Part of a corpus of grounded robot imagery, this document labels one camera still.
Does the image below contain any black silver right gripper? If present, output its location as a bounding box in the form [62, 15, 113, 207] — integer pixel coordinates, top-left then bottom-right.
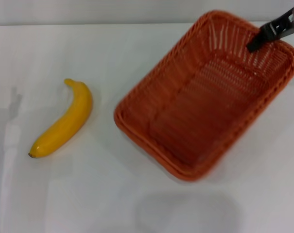
[246, 1, 294, 52]

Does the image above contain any orange woven plastic basket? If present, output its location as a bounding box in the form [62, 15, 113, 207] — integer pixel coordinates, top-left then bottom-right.
[113, 9, 294, 182]

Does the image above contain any yellow banana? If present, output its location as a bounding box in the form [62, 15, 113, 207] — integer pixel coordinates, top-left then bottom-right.
[28, 78, 93, 159]

